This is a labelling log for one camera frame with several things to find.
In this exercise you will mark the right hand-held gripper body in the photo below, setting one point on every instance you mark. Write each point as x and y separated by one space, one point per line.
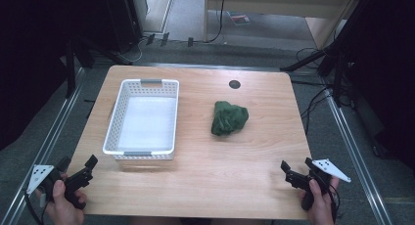
318 177

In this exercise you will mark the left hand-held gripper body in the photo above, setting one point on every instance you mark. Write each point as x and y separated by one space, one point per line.
75 182

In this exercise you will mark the person's right hand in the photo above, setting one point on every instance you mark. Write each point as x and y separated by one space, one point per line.
321 205

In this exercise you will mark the person's left hand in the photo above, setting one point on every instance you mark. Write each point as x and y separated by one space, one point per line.
63 208

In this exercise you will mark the white plastic perforated basket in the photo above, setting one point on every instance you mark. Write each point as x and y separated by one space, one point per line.
143 120

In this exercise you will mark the crumpled green cloth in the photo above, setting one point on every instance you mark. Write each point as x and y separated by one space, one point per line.
228 118

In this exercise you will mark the black metal stand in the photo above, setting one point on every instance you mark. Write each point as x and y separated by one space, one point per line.
70 68

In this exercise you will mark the black round table grommet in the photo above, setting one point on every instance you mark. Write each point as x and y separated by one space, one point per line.
234 84

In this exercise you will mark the black tripod stand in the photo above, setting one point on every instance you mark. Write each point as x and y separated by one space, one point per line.
310 60

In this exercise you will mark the dark curtain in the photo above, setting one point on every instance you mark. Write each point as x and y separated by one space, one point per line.
385 71
29 62

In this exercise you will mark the black plug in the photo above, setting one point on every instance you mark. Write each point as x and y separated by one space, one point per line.
190 41
150 39
164 38

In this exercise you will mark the light wooden furniture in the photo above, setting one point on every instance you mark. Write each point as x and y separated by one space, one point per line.
326 26

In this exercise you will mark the black cabinet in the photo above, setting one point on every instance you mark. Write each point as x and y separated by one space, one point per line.
125 19

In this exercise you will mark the book with red cover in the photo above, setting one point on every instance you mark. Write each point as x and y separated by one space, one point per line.
239 19

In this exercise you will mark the metal floor rail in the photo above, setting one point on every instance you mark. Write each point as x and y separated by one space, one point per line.
355 153
49 143

